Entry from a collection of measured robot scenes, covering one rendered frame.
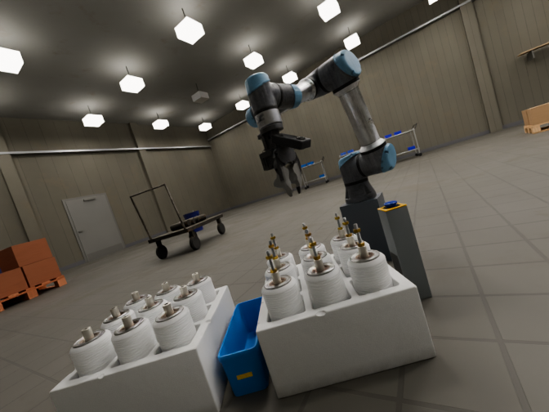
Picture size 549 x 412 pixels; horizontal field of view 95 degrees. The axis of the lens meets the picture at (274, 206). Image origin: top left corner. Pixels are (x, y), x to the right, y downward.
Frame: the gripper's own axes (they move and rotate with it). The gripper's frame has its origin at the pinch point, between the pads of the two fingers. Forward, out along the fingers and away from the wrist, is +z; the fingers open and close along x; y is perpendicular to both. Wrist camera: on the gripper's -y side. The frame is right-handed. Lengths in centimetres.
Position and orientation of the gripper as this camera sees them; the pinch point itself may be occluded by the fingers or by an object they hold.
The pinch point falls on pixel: (296, 190)
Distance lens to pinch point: 75.9
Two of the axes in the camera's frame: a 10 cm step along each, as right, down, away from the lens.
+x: -7.1, 2.8, -6.5
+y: -6.4, 1.4, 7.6
